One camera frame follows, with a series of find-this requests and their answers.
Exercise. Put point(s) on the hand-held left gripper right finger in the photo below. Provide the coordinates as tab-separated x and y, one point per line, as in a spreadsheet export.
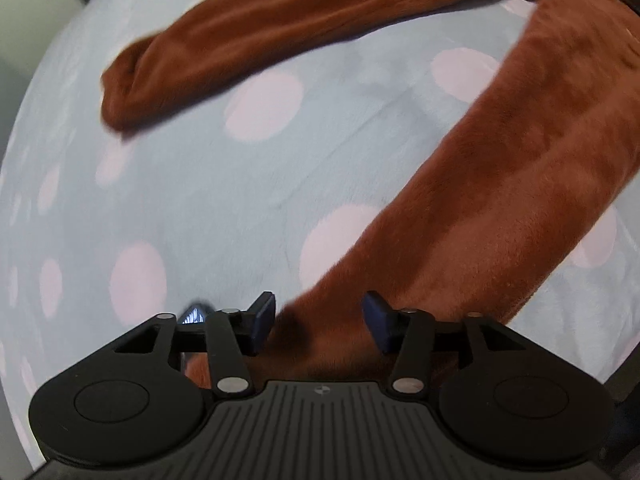
378	322

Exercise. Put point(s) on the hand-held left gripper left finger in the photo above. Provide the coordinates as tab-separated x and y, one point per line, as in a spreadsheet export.
263	320

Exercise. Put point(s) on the polka dot bed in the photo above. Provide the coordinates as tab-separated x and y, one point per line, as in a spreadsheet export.
200	185

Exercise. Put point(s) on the rust brown fleece garment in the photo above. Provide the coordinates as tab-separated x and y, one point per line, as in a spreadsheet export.
500	185

